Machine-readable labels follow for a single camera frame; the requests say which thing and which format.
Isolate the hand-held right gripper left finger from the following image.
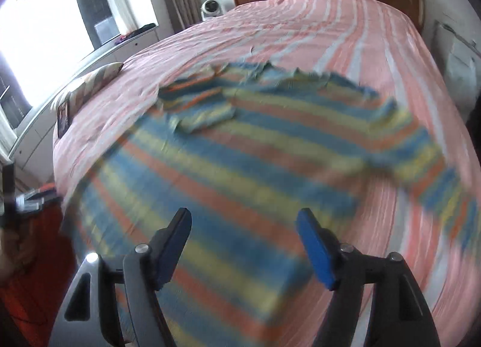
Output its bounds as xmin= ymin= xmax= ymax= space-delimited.
xmin=48 ymin=207 xmax=193 ymax=347

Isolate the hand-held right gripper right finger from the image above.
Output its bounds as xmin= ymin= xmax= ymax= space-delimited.
xmin=295 ymin=208 xmax=443 ymax=347

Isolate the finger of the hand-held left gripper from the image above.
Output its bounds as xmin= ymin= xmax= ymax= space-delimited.
xmin=17 ymin=187 xmax=63 ymax=213

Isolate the striped blue yellow orange shirt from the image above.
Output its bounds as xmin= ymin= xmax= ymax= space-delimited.
xmin=62 ymin=62 xmax=481 ymax=347

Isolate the dark phone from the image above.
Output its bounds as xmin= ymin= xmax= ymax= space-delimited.
xmin=56 ymin=101 xmax=73 ymax=138

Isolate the striped pillow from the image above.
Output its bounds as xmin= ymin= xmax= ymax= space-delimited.
xmin=51 ymin=62 xmax=124 ymax=119

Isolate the white window bench cabinet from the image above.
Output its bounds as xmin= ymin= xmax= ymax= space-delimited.
xmin=8 ymin=24 xmax=161 ymax=169

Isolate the window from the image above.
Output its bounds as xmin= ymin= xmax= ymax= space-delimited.
xmin=0 ymin=0 xmax=158 ymax=132

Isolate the dark cloth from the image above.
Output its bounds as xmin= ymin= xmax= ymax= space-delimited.
xmin=113 ymin=23 xmax=157 ymax=46

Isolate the bed with pink striped sheet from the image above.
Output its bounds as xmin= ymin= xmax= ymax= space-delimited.
xmin=51 ymin=0 xmax=481 ymax=347

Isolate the white plastic bag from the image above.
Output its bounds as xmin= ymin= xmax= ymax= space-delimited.
xmin=445 ymin=37 xmax=481 ymax=117

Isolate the white round camera device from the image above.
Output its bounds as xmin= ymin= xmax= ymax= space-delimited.
xmin=200 ymin=0 xmax=227 ymax=22

